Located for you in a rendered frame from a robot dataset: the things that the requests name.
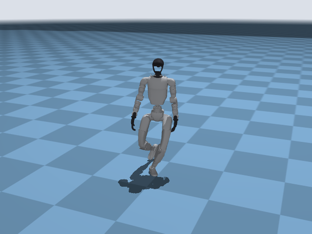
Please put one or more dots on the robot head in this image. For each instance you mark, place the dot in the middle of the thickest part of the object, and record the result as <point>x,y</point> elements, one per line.
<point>158,63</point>

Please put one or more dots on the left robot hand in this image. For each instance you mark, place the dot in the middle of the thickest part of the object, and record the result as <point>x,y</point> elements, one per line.
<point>175,123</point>

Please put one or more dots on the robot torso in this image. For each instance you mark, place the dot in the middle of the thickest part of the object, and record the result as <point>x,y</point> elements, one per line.
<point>157,93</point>

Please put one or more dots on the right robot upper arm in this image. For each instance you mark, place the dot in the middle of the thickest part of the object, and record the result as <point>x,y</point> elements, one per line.
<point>141,89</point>

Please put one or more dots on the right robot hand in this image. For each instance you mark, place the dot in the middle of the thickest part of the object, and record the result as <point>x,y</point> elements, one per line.
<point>132,120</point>

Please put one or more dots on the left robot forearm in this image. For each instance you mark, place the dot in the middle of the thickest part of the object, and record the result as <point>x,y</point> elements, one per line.
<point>175,109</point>

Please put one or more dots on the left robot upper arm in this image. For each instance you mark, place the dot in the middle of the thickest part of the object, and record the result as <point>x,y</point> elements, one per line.
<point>172,84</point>

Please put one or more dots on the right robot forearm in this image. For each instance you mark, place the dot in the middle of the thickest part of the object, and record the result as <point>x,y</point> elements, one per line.
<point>136,106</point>

